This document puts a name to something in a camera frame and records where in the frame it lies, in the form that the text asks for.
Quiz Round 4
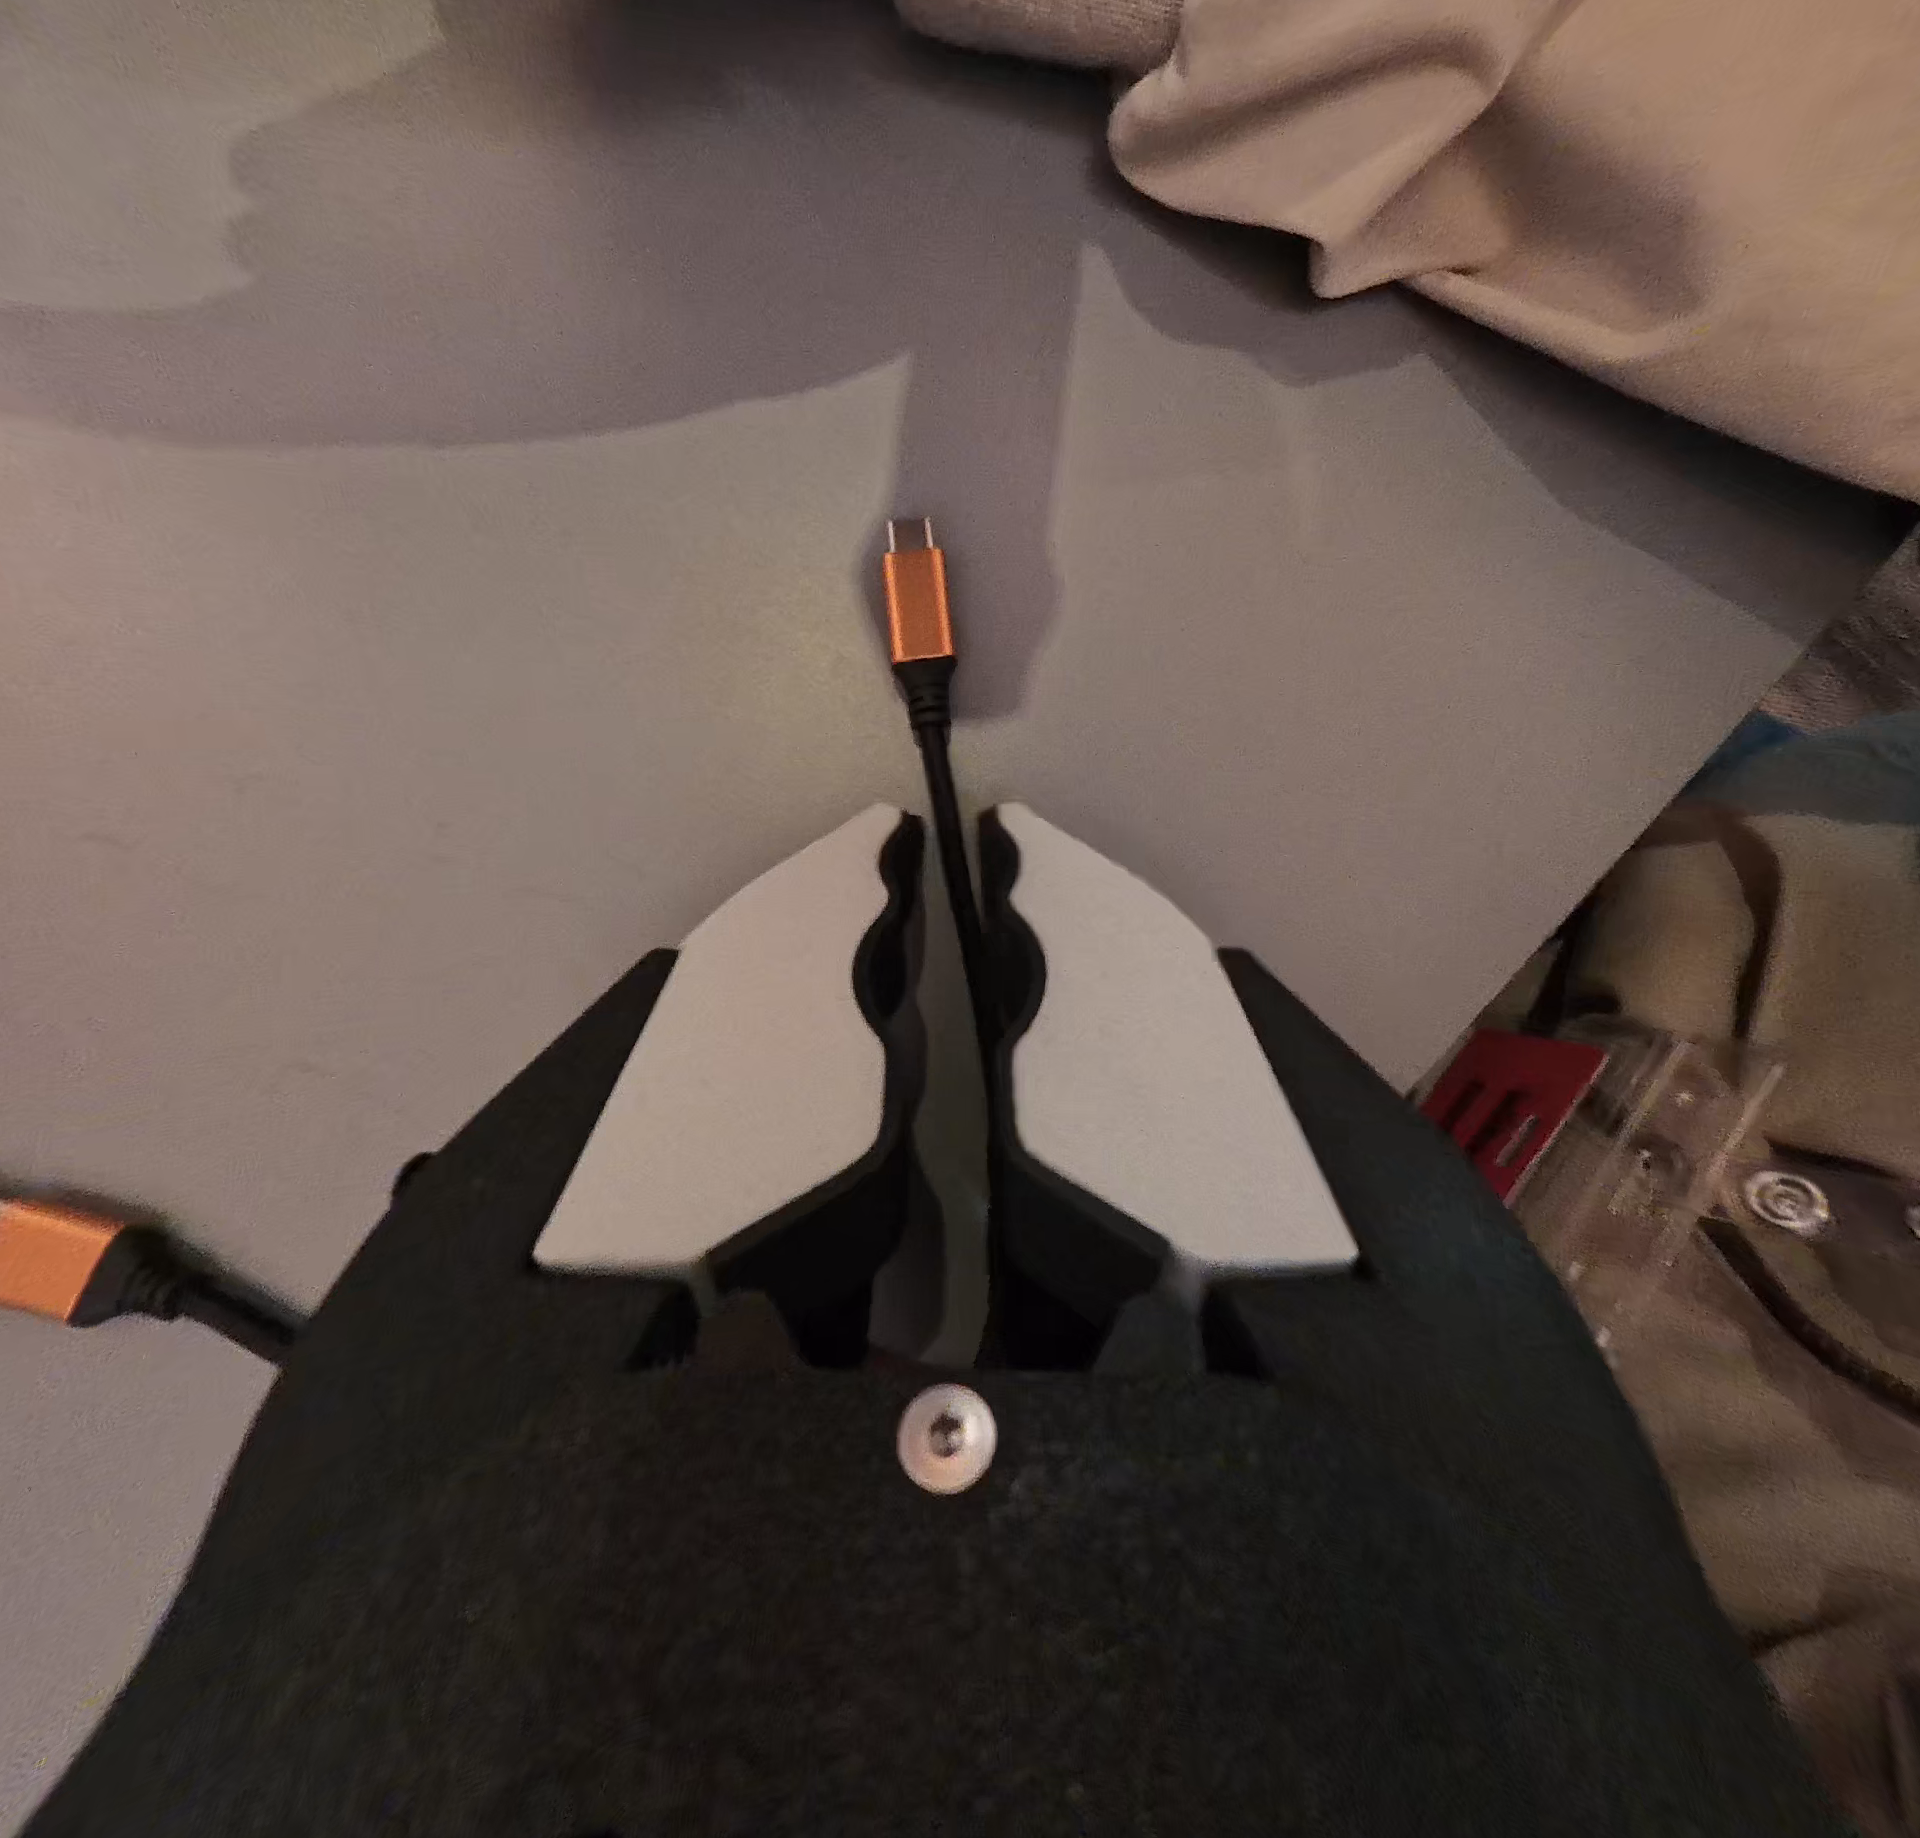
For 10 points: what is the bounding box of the red and clear plastic device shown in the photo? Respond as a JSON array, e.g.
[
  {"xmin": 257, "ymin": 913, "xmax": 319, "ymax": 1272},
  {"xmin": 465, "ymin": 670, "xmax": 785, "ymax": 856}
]
[{"xmin": 1499, "ymin": 1027, "xmax": 1920, "ymax": 1364}]

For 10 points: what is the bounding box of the red flat object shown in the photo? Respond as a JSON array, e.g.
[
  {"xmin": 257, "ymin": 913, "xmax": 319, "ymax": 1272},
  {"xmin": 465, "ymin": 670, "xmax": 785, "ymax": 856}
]
[{"xmin": 1416, "ymin": 1032, "xmax": 1608, "ymax": 1204}]

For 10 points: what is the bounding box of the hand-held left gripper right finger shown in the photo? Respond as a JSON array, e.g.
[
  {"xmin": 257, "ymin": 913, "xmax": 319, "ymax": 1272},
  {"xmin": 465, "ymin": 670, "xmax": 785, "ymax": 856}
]
[{"xmin": 977, "ymin": 803, "xmax": 1359, "ymax": 1285}]

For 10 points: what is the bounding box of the black cable with orange plugs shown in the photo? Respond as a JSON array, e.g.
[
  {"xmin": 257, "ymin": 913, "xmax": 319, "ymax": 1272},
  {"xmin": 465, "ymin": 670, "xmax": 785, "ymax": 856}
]
[{"xmin": 0, "ymin": 517, "xmax": 1011, "ymax": 1367}]

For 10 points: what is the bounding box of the person's right forearm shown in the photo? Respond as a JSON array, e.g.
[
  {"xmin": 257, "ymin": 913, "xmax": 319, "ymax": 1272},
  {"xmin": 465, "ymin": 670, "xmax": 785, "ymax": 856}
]
[{"xmin": 884, "ymin": 0, "xmax": 1920, "ymax": 506}]

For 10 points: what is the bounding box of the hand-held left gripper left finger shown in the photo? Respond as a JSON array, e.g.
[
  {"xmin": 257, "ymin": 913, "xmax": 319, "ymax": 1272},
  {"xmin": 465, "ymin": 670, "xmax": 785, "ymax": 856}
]
[{"xmin": 532, "ymin": 803, "xmax": 926, "ymax": 1288}]

